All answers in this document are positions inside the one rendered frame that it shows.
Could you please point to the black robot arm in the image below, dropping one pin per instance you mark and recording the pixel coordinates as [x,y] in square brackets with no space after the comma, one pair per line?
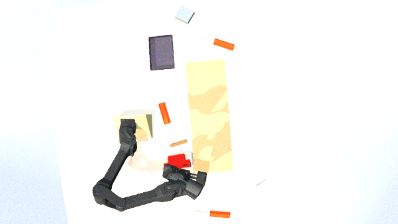
[177,186]

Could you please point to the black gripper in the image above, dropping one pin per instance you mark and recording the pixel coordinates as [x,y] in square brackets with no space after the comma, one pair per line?
[200,177]

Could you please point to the pale yellow floor panel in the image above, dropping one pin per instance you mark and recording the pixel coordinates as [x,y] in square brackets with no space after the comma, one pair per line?
[209,116]

